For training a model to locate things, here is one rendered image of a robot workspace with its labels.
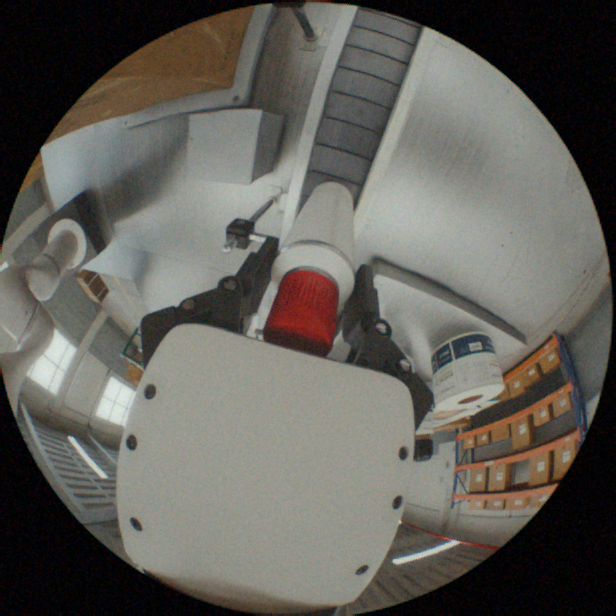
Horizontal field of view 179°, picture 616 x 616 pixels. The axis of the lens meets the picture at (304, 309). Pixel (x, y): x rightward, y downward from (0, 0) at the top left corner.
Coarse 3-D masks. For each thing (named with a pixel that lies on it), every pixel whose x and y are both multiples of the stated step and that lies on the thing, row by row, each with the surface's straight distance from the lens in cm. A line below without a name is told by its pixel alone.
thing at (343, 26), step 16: (352, 16) 23; (336, 32) 22; (336, 48) 21; (336, 64) 20; (320, 80) 20; (320, 96) 19; (320, 112) 19; (304, 128) 19; (304, 144) 19; (304, 160) 19; (304, 176) 20; (288, 208) 21; (288, 224) 22; (272, 288) 28
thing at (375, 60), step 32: (352, 32) 32; (384, 32) 33; (416, 32) 34; (352, 64) 29; (384, 64) 30; (352, 96) 28; (384, 96) 28; (320, 128) 27; (352, 128) 27; (384, 128) 28; (320, 160) 27; (352, 160) 27; (352, 192) 28
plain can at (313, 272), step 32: (320, 192) 20; (320, 224) 12; (352, 224) 17; (288, 256) 11; (320, 256) 10; (352, 256) 12; (288, 288) 9; (320, 288) 9; (352, 288) 12; (288, 320) 8; (320, 320) 8; (320, 352) 9
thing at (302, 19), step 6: (276, 6) 27; (282, 6) 27; (288, 6) 27; (294, 6) 27; (300, 6) 27; (294, 12) 30; (300, 12) 30; (300, 18) 31; (306, 18) 32; (300, 24) 33; (306, 24) 33; (306, 30) 34; (312, 30) 35; (306, 36) 36; (312, 36) 36
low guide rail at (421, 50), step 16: (432, 32) 31; (416, 48) 29; (416, 64) 27; (416, 80) 26; (400, 96) 25; (400, 112) 25; (400, 128) 24; (384, 144) 24; (384, 160) 24; (368, 176) 25; (368, 192) 24
